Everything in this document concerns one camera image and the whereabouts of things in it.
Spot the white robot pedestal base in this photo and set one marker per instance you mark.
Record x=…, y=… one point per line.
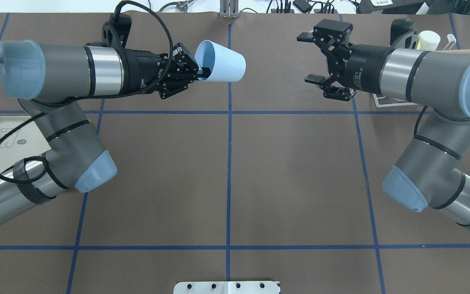
x=227, y=287

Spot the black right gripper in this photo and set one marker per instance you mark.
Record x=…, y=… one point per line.
x=364, y=65

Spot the white wire cup rack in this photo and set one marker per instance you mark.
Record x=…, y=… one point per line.
x=399, y=72

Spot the wooden rack dowel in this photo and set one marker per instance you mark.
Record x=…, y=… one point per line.
x=461, y=51

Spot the blue cup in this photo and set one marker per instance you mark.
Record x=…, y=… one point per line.
x=225, y=64

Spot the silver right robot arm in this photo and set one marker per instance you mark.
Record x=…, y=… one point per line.
x=426, y=174

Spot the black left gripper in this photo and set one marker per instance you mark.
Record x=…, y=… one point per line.
x=140, y=70

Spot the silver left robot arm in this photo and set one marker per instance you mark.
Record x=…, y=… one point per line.
x=49, y=80

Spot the cream plastic tray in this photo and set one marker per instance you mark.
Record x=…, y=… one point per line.
x=27, y=141

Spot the cream white cup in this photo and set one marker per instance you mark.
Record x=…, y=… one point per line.
x=428, y=41

